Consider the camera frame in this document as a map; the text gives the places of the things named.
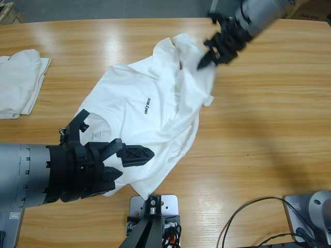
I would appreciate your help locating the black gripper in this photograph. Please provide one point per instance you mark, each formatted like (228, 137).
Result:
(230, 39)
(77, 170)

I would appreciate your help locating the white Unitree T-shirt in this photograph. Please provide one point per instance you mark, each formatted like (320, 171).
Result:
(155, 113)
(18, 82)

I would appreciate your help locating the brown cardboard box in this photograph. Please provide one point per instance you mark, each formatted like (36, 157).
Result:
(310, 8)

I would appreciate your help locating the wooden pallet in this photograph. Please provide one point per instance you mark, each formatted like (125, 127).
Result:
(10, 13)

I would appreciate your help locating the white block with dark post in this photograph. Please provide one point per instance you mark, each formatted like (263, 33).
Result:
(153, 222)

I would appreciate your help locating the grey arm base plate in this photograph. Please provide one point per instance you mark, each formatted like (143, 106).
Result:
(305, 217)
(13, 227)

